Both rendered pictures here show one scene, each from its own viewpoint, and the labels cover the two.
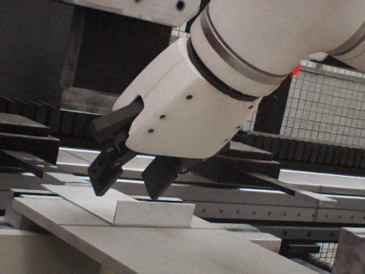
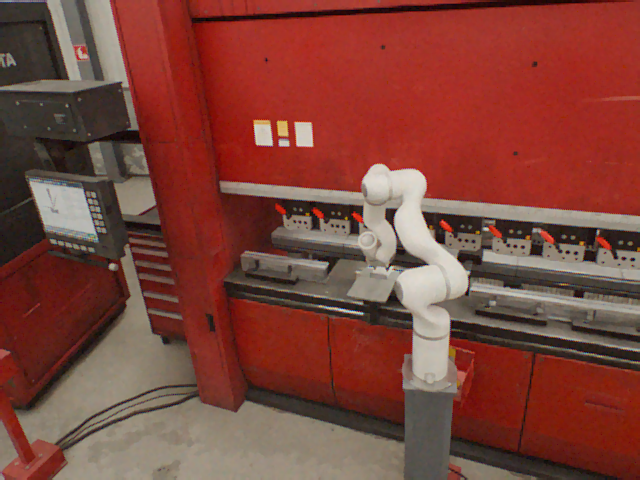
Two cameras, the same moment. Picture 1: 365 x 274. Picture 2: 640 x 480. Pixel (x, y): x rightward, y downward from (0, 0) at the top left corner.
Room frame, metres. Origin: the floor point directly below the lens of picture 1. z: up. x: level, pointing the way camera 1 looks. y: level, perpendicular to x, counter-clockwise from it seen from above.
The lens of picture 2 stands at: (-0.43, -1.64, 2.19)
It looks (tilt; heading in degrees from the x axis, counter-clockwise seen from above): 26 degrees down; 62
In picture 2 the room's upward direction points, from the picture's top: 4 degrees counter-clockwise
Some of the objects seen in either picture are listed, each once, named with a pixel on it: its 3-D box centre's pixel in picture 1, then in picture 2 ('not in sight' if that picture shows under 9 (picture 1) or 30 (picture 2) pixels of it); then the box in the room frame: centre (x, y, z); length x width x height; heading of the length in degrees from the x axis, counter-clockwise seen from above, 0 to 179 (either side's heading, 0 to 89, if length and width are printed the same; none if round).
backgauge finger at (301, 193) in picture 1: (261, 172); (468, 261); (1.12, -0.13, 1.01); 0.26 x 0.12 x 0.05; 39
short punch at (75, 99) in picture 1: (115, 66); not in sight; (0.75, 0.07, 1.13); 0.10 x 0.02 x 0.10; 129
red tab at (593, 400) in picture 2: not in sight; (605, 402); (1.27, -0.82, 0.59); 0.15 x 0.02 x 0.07; 129
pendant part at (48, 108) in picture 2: not in sight; (83, 181); (-0.43, 0.73, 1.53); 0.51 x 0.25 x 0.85; 125
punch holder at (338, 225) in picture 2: not in sight; (337, 215); (0.60, 0.25, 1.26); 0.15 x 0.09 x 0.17; 129
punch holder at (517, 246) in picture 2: not in sight; (512, 234); (1.11, -0.37, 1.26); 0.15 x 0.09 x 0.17; 129
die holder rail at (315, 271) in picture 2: not in sight; (284, 266); (0.40, 0.50, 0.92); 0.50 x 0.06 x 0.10; 129
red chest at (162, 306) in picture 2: not in sight; (191, 277); (0.06, 1.45, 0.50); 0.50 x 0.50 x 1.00; 39
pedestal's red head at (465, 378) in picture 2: not in sight; (444, 373); (0.69, -0.45, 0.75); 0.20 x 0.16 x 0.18; 121
